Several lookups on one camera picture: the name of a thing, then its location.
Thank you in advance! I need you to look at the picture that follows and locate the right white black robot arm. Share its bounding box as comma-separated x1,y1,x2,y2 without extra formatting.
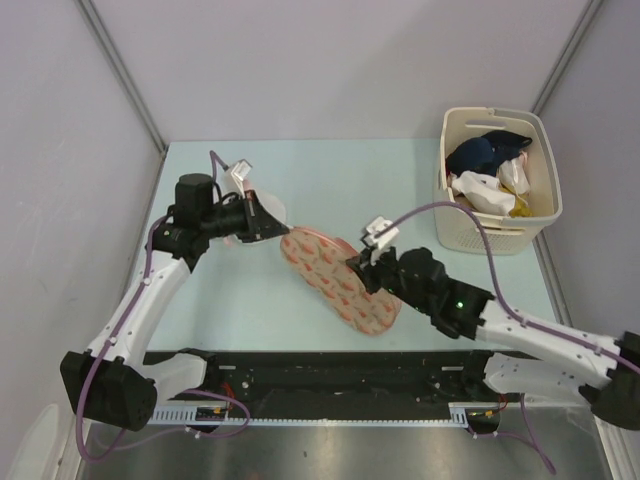
346,247,639,431

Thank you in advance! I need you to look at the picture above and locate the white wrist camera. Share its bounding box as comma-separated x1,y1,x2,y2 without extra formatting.
361,216,399,265
223,159,252,196

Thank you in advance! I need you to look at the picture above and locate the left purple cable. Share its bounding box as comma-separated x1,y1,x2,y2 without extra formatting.
74,149,251,464

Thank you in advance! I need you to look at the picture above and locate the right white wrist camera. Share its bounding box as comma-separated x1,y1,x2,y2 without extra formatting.
361,216,399,265

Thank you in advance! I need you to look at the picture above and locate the yellow garment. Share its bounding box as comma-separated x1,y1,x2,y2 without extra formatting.
500,184,533,218

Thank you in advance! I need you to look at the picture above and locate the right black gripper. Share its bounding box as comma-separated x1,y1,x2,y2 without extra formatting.
347,242,430,315

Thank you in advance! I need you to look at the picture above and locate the white pink plastic bag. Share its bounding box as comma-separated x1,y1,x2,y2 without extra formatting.
497,151,530,196

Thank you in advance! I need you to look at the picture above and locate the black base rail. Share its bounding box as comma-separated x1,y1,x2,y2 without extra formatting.
149,349,506,420

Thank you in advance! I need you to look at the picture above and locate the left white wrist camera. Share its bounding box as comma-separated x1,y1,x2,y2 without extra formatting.
223,159,252,196

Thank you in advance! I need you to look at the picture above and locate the white slotted cable duct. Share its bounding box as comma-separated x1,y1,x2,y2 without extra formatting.
149,403,499,427

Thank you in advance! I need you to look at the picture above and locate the purple cable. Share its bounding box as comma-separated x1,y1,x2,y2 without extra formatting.
74,149,251,464
379,202,640,476

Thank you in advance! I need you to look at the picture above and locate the dark navy garment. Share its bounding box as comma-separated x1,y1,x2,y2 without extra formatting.
445,130,533,177

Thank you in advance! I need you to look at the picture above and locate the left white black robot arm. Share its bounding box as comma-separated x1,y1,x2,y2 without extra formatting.
60,173,289,431

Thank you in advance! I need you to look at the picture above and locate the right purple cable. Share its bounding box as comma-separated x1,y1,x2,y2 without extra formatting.
379,202,640,476

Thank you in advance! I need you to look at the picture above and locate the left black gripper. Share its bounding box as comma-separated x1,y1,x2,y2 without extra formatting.
200,189,288,243

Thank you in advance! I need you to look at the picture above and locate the floral orange bra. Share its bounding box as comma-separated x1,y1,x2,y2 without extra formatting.
280,227,401,336

